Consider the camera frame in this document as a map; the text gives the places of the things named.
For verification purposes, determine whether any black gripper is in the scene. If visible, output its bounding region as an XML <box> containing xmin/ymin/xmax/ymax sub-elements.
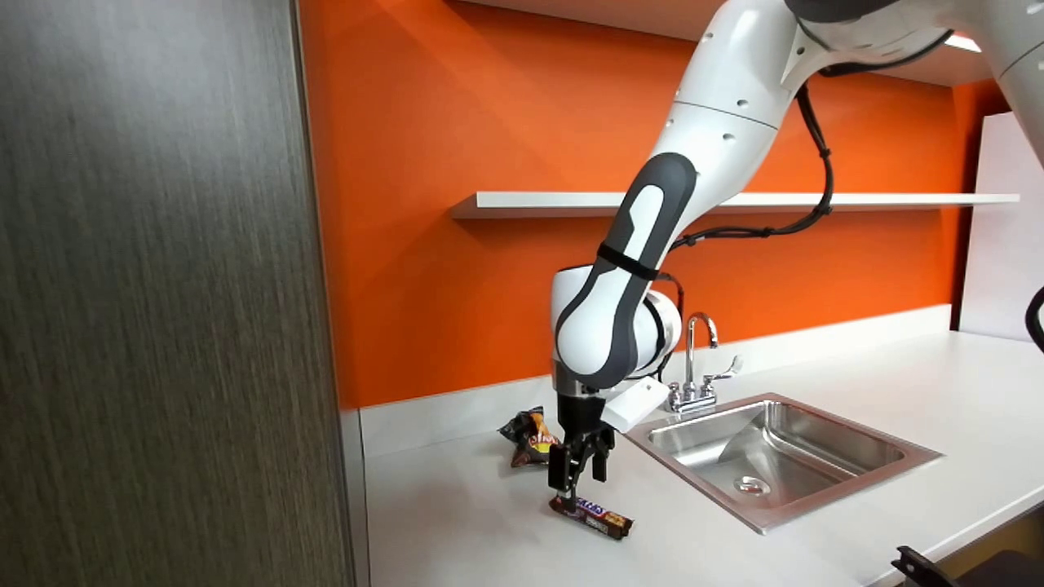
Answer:
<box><xmin>546</xmin><ymin>388</ymin><xmax>619</xmax><ymax>499</ymax></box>

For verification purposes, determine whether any white wall shelf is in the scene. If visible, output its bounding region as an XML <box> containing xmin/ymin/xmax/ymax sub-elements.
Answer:
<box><xmin>447</xmin><ymin>189</ymin><xmax>1023</xmax><ymax>225</ymax></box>

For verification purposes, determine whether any black orange snack packet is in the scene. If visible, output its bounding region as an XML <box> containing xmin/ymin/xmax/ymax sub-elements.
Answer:
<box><xmin>496</xmin><ymin>405</ymin><xmax>566</xmax><ymax>473</ymax></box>

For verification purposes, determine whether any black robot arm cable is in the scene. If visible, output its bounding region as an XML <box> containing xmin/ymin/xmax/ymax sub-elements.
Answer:
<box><xmin>665</xmin><ymin>80</ymin><xmax>838</xmax><ymax>255</ymax></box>

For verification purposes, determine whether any chrome faucet with black handles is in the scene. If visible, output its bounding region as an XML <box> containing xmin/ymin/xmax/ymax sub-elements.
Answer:
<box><xmin>662</xmin><ymin>308</ymin><xmax>748</xmax><ymax>424</ymax></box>

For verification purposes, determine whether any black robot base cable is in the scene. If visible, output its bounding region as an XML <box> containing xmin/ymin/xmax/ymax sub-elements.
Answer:
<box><xmin>1020</xmin><ymin>284</ymin><xmax>1044</xmax><ymax>357</ymax></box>

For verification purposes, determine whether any white appliance side panel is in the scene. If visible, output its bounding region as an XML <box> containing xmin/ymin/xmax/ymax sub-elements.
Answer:
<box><xmin>952</xmin><ymin>107</ymin><xmax>1044</xmax><ymax>346</ymax></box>

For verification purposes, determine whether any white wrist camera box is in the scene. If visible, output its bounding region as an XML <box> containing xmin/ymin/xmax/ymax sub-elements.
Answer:
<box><xmin>599</xmin><ymin>376</ymin><xmax>673</xmax><ymax>436</ymax></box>

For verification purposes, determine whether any dark wood cabinet panel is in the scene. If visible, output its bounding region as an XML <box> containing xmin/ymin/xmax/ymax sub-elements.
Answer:
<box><xmin>0</xmin><ymin>0</ymin><xmax>359</xmax><ymax>587</ymax></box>

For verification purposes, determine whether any stainless steel sink basin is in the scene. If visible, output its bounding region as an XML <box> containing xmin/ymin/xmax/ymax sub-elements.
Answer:
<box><xmin>622</xmin><ymin>388</ymin><xmax>946</xmax><ymax>537</ymax></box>

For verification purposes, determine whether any brown Snickers candy bar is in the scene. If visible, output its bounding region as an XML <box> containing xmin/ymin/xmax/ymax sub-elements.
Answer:
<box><xmin>546</xmin><ymin>492</ymin><xmax>636</xmax><ymax>544</ymax></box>

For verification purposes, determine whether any black object at counter edge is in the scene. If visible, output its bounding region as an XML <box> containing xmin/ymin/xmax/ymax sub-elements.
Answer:
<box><xmin>887</xmin><ymin>541</ymin><xmax>1044</xmax><ymax>587</ymax></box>

